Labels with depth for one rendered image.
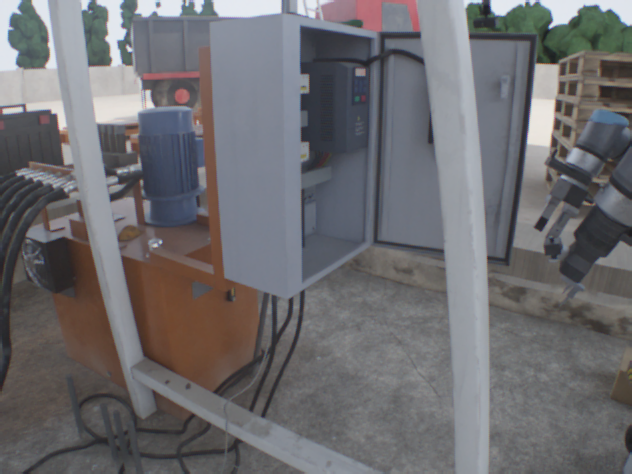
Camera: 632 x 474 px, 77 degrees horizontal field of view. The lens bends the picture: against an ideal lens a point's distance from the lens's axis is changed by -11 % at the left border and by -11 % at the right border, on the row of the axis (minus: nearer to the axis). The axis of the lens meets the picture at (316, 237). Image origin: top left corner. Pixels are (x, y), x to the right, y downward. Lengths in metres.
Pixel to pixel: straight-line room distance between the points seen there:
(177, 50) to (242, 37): 8.35
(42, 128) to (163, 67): 6.15
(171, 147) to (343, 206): 0.68
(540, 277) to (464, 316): 1.70
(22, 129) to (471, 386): 2.99
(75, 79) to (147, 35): 8.02
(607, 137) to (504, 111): 0.26
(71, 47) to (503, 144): 1.13
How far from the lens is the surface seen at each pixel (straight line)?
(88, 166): 1.31
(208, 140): 1.05
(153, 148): 1.67
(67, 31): 1.29
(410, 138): 1.24
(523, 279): 2.41
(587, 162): 1.23
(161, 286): 1.39
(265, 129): 0.93
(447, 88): 0.63
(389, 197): 1.28
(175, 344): 1.50
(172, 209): 1.71
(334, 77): 1.13
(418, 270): 2.52
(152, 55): 9.19
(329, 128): 1.14
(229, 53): 0.99
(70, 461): 1.68
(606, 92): 4.04
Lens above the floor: 1.12
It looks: 20 degrees down
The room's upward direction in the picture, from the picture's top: straight up
